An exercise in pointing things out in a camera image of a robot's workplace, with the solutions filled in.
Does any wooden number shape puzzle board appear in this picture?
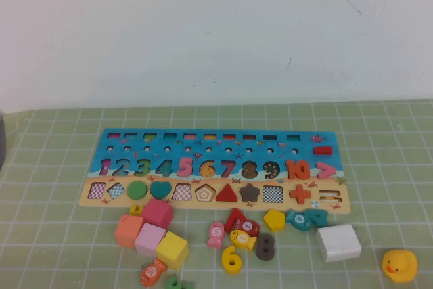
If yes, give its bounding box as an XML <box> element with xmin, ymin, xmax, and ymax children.
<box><xmin>78</xmin><ymin>129</ymin><xmax>352</xmax><ymax>217</ymax></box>

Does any red triangle piece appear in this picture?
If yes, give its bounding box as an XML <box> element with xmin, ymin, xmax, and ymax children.
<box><xmin>215</xmin><ymin>183</ymin><xmax>238</xmax><ymax>202</ymax></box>

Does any brown star piece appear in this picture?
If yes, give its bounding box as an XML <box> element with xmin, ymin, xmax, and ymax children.
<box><xmin>238</xmin><ymin>183</ymin><xmax>262</xmax><ymax>204</ymax></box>

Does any teal heart piece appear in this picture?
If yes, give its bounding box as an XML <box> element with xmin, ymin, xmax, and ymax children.
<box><xmin>149</xmin><ymin>181</ymin><xmax>172</xmax><ymax>200</ymax></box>

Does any green circle piece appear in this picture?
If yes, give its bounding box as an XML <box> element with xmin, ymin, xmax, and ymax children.
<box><xmin>127</xmin><ymin>180</ymin><xmax>149</xmax><ymax>201</ymax></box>

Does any red fish piece number seven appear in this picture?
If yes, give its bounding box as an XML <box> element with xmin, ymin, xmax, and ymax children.
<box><xmin>235</xmin><ymin>218</ymin><xmax>260</xmax><ymax>238</ymax></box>

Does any pink fish piece number five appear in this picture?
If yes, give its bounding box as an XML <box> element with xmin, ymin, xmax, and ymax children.
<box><xmin>206</xmin><ymin>221</ymin><xmax>225</xmax><ymax>249</ymax></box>

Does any orange plus sign piece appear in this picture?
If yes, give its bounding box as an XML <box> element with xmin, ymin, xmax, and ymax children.
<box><xmin>289</xmin><ymin>183</ymin><xmax>312</xmax><ymax>204</ymax></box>

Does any yellow pentagon piece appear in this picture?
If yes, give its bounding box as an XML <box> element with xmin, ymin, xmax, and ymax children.
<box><xmin>263</xmin><ymin>209</ymin><xmax>286</xmax><ymax>234</ymax></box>

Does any yellow fish piece number six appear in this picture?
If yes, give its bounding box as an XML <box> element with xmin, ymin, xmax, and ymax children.
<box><xmin>229</xmin><ymin>229</ymin><xmax>258</xmax><ymax>253</ymax></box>

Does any pink greater-than sign piece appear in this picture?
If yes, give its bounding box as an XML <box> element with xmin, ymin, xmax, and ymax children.
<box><xmin>316</xmin><ymin>162</ymin><xmax>336</xmax><ymax>180</ymax></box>

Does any teal fish piece number four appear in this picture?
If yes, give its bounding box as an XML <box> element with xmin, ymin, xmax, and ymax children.
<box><xmin>284</xmin><ymin>209</ymin><xmax>314</xmax><ymax>232</ymax></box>

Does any brown number eight piece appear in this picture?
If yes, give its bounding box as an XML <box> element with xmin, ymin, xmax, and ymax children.
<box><xmin>255</xmin><ymin>232</ymin><xmax>276</xmax><ymax>261</ymax></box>

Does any orange fish piece number ten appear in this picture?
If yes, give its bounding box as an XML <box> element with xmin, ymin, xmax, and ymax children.
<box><xmin>139</xmin><ymin>257</ymin><xmax>169</xmax><ymax>287</ymax></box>

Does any green number piece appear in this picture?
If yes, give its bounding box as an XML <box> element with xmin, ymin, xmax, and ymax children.
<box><xmin>164</xmin><ymin>275</ymin><xmax>196</xmax><ymax>289</ymax></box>

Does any red wooden cube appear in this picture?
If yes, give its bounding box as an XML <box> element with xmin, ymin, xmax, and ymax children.
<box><xmin>140</xmin><ymin>198</ymin><xmax>175</xmax><ymax>230</ymax></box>

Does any yellow wooden cube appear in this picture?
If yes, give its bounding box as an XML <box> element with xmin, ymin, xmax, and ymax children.
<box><xmin>155</xmin><ymin>231</ymin><xmax>189</xmax><ymax>272</ymax></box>

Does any pink wooden cube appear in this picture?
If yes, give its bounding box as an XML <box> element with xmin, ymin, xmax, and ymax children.
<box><xmin>134</xmin><ymin>222</ymin><xmax>167</xmax><ymax>259</ymax></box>

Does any orange wooden cube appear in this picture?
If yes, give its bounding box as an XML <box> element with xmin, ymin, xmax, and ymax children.
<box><xmin>114</xmin><ymin>213</ymin><xmax>145</xmax><ymax>248</ymax></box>

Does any white rectangular block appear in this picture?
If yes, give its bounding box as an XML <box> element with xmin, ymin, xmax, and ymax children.
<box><xmin>315</xmin><ymin>223</ymin><xmax>363</xmax><ymax>263</ymax></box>

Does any yellow rubber duck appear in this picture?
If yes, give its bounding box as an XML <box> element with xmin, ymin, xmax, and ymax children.
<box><xmin>381</xmin><ymin>249</ymin><xmax>419</xmax><ymax>284</ymax></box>

